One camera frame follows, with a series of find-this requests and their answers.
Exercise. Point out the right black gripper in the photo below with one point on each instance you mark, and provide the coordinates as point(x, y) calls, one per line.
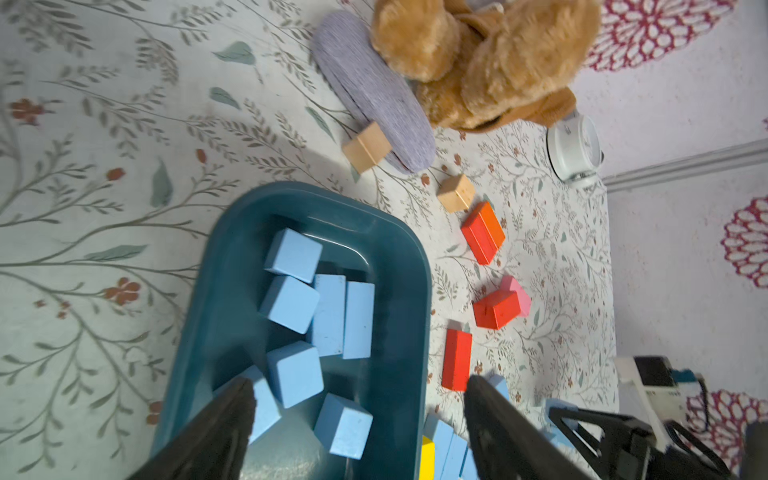
point(618, 446)

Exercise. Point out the red block middle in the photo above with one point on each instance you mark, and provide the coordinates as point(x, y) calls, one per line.
point(496, 310)

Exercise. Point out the blue flat block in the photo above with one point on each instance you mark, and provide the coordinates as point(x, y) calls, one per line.
point(499, 383)

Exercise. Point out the small wooden cylinder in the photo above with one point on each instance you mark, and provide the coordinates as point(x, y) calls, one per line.
point(367, 149)

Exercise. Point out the brown plush dog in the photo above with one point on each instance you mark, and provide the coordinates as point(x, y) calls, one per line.
point(478, 70)

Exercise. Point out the purple oval pad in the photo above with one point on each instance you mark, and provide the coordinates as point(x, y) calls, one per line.
point(371, 91)

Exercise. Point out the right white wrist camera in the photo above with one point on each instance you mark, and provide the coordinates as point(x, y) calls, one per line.
point(663, 392)

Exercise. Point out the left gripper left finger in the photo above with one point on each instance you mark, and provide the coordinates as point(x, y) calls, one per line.
point(213, 445)

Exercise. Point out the small wooden cube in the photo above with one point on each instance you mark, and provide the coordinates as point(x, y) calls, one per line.
point(456, 193)

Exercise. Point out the blue blocks cluster front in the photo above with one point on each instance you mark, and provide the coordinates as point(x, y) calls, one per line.
point(454, 457)

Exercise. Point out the white alarm clock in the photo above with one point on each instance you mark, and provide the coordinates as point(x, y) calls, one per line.
point(574, 151)

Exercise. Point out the orange red block back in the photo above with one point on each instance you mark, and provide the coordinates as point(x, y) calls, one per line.
point(483, 233)

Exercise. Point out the blue cube in bin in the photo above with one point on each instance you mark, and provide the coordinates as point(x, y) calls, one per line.
point(343, 427)
point(290, 303)
point(293, 254)
point(267, 412)
point(295, 373)

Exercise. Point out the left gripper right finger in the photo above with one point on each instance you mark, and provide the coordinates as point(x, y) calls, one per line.
point(505, 444)

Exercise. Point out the blue block in bin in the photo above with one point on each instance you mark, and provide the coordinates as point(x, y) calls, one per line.
point(359, 312)

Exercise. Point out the red block upright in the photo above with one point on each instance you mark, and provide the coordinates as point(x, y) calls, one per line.
point(457, 360)

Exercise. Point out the pink block back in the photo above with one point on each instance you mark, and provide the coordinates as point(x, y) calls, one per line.
point(510, 283)

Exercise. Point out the yellow cube near bin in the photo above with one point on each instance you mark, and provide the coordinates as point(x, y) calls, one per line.
point(427, 463)

